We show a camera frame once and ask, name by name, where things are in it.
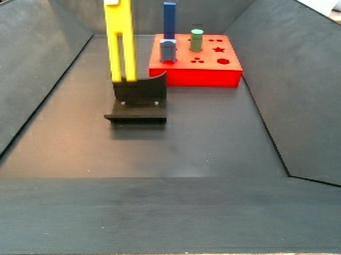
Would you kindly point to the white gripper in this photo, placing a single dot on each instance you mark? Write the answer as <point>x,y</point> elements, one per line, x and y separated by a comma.
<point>111,2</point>

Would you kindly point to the yellow slotted square-circle block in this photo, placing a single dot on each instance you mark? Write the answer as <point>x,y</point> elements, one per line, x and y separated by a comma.
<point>119,24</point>

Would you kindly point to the dark blue square peg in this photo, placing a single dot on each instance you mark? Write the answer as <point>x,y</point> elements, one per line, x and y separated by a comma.
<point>168,19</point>

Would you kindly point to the black curved fixture stand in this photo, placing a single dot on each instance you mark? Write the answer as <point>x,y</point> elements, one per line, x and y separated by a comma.
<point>140,100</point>

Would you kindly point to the grey-blue arch peg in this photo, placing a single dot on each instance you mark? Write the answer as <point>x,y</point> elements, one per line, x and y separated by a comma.
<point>167,50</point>

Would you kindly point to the green cylinder peg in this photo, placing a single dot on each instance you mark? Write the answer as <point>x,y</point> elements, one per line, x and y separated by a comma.
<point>195,39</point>

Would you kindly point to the red shape-sorter base block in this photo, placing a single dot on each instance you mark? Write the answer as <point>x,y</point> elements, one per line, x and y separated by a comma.
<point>209,68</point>

